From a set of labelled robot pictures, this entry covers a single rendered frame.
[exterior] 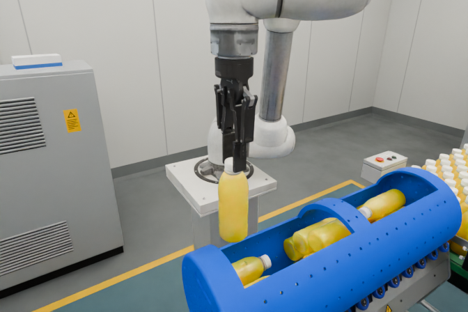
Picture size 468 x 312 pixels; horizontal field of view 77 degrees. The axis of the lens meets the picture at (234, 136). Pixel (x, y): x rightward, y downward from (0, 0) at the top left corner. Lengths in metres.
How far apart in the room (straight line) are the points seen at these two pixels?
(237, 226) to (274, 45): 0.69
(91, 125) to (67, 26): 1.39
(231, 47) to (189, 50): 3.04
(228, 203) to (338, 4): 0.44
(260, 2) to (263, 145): 0.85
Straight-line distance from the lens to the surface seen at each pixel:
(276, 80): 1.18
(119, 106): 3.41
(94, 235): 2.46
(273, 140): 1.28
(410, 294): 1.26
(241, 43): 0.54
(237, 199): 0.65
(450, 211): 1.18
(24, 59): 2.14
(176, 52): 3.51
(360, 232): 0.87
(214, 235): 1.45
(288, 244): 1.00
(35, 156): 2.13
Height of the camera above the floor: 1.73
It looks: 22 degrees down
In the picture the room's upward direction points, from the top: straight up
